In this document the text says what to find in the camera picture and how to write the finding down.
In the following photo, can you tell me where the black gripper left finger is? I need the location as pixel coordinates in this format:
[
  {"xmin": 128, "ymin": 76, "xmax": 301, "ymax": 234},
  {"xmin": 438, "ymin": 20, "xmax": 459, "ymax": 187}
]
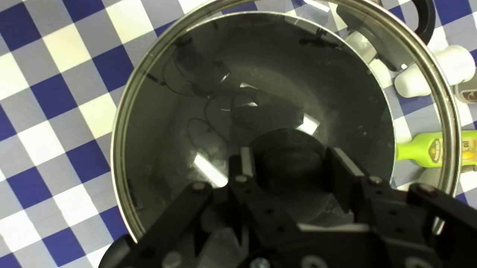
[{"xmin": 118, "ymin": 146, "xmax": 300, "ymax": 268}]

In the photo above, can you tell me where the blue white checkered tablecloth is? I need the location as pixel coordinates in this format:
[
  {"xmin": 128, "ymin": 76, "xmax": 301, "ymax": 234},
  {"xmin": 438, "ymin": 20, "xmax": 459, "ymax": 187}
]
[{"xmin": 0, "ymin": 0, "xmax": 477, "ymax": 268}]

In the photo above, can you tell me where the small white bottle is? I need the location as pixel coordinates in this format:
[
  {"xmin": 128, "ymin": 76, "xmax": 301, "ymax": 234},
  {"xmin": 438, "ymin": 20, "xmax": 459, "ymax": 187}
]
[{"xmin": 392, "ymin": 44, "xmax": 477, "ymax": 99}]

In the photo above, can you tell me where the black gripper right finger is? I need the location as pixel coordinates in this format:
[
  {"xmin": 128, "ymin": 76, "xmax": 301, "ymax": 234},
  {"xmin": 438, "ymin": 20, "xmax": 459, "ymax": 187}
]
[{"xmin": 327, "ymin": 146, "xmax": 477, "ymax": 268}]

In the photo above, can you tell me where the black cooking pot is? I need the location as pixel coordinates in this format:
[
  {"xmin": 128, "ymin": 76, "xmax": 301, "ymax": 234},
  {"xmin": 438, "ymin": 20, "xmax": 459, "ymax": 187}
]
[{"xmin": 97, "ymin": 0, "xmax": 438, "ymax": 268}]

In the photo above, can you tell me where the glass lid black knob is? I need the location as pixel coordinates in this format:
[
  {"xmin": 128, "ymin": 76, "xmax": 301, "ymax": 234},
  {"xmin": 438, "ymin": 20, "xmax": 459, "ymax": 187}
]
[{"xmin": 109, "ymin": 0, "xmax": 464, "ymax": 251}]

